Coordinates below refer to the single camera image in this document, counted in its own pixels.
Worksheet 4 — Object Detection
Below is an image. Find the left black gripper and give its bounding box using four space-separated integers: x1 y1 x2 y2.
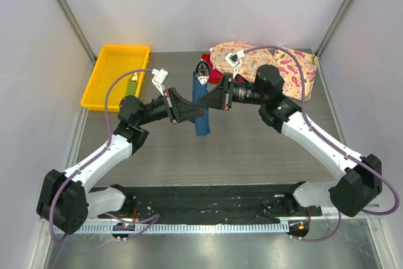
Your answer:
137 88 205 127

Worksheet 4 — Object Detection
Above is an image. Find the floral round mesh cover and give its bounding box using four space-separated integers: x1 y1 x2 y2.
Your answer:
209 41 274 83

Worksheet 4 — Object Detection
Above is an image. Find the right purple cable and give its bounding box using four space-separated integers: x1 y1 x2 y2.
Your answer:
241 45 398 243

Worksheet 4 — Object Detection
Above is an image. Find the blue paper napkin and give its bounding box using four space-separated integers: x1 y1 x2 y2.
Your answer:
190 72 211 137

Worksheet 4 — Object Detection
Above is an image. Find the left aluminium corner post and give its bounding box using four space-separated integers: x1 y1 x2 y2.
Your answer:
56 0 97 64

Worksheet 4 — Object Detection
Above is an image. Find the green gold-tipped utensil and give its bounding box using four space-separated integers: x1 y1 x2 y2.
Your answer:
125 73 138 96

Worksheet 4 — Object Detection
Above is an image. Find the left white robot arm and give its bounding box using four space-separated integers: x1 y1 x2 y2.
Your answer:
37 88 205 235

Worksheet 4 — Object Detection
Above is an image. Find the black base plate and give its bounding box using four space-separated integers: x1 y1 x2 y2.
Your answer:
91 182 324 224

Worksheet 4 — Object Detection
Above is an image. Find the white slotted cable duct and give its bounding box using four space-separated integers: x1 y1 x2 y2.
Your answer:
77 221 289 234

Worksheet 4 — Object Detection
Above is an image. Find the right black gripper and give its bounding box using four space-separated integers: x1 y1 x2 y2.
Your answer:
196 72 267 111

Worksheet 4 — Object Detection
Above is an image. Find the right aluminium corner post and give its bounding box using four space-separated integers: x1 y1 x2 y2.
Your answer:
315 0 355 57

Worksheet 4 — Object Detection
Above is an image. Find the yellow plastic bin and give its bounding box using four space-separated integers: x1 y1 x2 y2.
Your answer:
81 45 150 112

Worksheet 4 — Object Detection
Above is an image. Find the floral yellow placemat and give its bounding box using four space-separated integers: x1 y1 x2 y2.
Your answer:
273 48 319 101

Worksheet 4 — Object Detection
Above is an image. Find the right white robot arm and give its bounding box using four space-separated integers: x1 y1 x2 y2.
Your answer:
197 65 382 217

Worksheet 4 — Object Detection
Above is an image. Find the aluminium corner post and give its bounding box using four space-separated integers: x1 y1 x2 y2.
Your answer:
56 0 97 64
315 0 355 57

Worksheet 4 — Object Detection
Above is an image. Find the red folded cloth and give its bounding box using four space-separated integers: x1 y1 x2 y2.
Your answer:
201 53 249 84

